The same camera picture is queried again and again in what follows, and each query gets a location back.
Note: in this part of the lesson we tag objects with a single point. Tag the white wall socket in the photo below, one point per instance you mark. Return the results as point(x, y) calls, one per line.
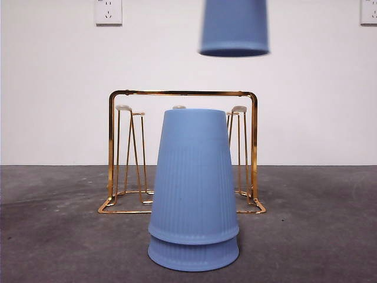
point(369, 13)
point(108, 13)

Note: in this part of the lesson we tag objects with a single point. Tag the blue ribbed plastic cup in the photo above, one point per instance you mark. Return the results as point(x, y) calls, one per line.
point(234, 26)
point(193, 177)
point(193, 256)

